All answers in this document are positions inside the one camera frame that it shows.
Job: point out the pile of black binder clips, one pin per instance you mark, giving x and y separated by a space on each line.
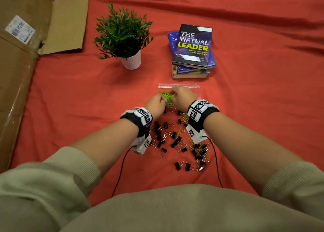
177 166

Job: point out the left black marker wristband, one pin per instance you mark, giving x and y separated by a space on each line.
138 117

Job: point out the red cloth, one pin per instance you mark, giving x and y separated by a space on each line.
265 87

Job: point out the person's right forearm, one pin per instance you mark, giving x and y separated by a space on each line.
248 150

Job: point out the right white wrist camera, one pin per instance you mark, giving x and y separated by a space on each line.
196 135

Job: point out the person's right hand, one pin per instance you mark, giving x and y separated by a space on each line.
183 98

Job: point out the pile of green paper clips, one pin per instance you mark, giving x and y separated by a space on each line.
167 96
186 117

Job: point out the olive brown book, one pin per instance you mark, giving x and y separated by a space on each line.
189 75

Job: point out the green plant in white pot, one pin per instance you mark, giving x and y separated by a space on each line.
124 31

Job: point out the person's left forearm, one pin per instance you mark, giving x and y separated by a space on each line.
106 145

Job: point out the cluster of black binder clips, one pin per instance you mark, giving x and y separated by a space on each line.
157 131

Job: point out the right black marker wristband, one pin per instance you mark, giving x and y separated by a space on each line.
202 112

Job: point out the beige sweater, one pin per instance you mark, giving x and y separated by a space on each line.
162 209

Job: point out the black marker wristband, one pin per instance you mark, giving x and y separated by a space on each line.
138 117
202 112

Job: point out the blue and yellow book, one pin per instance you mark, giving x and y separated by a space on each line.
188 69

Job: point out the brown cardboard box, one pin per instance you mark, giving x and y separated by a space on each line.
15 87

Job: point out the person's left hand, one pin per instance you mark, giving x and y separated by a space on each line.
155 106

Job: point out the clear two-compartment plastic box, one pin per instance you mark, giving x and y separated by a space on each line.
195 92

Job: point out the black book with yellow print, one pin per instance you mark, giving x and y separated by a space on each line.
193 47

